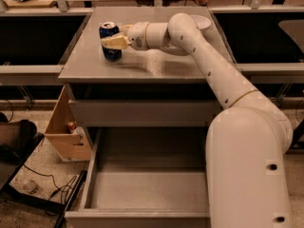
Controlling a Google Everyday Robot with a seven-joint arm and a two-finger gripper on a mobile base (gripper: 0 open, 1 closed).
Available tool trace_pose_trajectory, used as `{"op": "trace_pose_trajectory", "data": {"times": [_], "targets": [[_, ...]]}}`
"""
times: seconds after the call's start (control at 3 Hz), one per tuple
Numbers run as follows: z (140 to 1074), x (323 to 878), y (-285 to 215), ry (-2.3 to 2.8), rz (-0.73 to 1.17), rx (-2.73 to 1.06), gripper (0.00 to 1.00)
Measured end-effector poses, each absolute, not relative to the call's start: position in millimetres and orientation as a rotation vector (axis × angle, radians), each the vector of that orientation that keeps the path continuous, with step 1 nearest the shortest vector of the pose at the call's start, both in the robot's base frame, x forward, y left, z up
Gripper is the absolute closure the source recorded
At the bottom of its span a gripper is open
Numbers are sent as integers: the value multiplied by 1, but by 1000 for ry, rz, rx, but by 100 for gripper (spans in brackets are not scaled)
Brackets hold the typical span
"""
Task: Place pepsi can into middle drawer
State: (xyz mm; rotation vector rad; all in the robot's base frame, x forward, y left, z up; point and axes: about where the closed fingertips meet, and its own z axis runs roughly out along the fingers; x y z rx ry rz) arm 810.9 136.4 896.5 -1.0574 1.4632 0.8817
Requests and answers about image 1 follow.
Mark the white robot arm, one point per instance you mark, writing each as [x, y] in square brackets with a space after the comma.
[245, 143]

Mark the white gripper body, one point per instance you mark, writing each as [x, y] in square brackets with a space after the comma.
[137, 35]

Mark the closed grey top drawer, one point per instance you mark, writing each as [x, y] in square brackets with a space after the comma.
[129, 113]

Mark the wooden box on floor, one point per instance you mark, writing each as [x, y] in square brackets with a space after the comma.
[66, 136]

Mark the white ceramic bowl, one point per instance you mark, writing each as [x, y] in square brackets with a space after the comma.
[202, 22]

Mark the blue pepsi can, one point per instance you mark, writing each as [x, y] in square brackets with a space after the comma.
[107, 32]

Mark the grey drawer cabinet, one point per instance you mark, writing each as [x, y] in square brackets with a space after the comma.
[139, 75]

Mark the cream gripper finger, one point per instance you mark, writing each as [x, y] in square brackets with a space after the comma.
[119, 42]
[124, 29]

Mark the open grey middle drawer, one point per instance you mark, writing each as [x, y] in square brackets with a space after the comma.
[145, 177]

